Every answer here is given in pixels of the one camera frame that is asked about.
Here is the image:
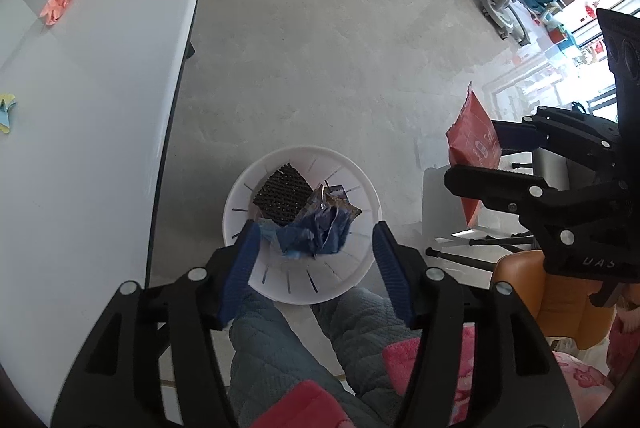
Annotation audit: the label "orange chair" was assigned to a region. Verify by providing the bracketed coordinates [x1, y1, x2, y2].
[490, 251, 621, 339]

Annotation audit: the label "black studded mat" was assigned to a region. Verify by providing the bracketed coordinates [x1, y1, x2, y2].
[252, 163, 311, 225]

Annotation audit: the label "grey quilted trousers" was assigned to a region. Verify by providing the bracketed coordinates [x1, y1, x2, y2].
[227, 288, 436, 428]

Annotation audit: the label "pink fleece robe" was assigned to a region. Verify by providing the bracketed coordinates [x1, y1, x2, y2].
[382, 325, 613, 428]

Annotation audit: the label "black tripod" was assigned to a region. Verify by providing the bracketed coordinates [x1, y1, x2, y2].
[425, 231, 538, 266]

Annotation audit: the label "white waste basket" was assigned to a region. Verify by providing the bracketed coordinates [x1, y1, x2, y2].
[222, 145, 385, 306]

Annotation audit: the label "red snack packet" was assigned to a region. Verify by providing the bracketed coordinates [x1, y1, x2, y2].
[446, 82, 502, 226]

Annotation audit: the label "yellow and blue crumpled wrapper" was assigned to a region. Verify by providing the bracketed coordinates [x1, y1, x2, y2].
[0, 93, 18, 134]

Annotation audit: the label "person's left forearm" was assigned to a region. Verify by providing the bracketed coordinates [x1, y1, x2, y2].
[249, 379, 353, 428]

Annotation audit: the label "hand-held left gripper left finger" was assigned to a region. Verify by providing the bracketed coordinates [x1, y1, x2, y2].
[50, 219, 263, 428]

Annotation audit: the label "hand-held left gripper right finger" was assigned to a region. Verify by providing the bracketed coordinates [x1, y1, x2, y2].
[371, 221, 583, 428]

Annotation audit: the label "pink crumpled paper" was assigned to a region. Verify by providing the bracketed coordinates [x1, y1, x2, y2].
[40, 0, 82, 26]

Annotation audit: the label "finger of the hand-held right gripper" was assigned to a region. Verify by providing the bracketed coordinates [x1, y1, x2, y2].
[491, 106, 626, 159]
[444, 163, 627, 216]

